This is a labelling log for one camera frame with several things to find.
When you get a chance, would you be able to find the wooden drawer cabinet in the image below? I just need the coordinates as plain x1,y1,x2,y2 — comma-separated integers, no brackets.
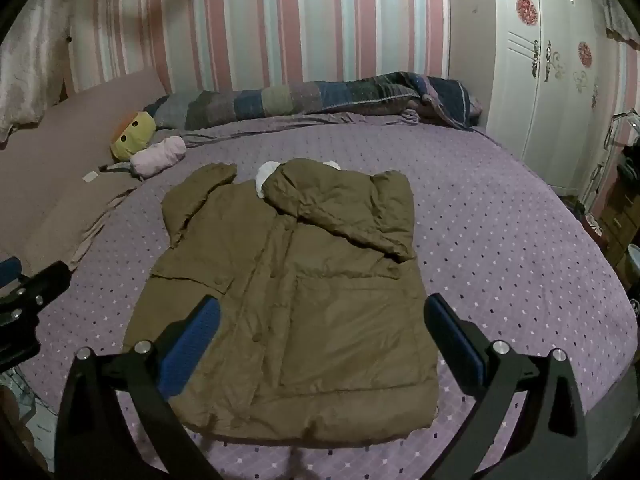
597,180,640,273

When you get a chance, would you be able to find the white wardrobe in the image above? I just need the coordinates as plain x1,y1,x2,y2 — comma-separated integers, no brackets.
486,0,623,197

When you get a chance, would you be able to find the beige bed sheet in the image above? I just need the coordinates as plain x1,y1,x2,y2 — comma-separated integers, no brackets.
22,167,146,273

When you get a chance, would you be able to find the pale lace curtain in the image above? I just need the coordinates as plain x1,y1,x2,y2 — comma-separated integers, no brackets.
0,0,76,143

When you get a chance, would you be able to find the metal rack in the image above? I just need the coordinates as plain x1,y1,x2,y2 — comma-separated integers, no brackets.
582,111,640,211

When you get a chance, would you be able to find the brown padded coat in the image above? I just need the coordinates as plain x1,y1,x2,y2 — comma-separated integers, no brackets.
122,157,441,442

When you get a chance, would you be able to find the beige pillow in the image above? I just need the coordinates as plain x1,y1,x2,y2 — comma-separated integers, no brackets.
0,66,173,273

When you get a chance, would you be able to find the pink plush pillow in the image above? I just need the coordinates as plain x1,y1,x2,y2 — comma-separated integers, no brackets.
130,135,187,179

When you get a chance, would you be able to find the purple dotted bed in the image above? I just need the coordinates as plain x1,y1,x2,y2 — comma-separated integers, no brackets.
17,112,640,480

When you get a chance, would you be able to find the yellow plush pillow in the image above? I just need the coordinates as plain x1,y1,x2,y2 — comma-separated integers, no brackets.
110,111,157,163

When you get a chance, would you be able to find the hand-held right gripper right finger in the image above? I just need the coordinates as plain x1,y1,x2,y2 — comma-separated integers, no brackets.
423,293,602,480

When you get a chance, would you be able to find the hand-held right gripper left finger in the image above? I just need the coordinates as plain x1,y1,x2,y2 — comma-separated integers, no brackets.
54,295,222,480

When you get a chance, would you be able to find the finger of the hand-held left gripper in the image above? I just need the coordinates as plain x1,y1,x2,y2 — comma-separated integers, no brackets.
0,257,24,286
0,261,71,322

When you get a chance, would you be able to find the patchwork quilt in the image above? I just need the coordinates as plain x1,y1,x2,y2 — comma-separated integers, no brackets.
144,71,483,132

